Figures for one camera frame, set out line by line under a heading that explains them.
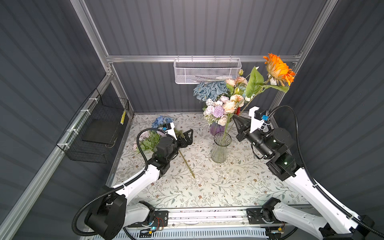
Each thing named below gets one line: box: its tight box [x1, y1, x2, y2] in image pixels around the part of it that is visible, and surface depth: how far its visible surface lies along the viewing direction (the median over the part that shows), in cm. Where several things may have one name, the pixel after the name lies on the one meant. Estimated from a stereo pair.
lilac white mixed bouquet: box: [202, 95, 230, 127], surface depth 80 cm
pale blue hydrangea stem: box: [193, 80, 229, 102], surface depth 84 cm
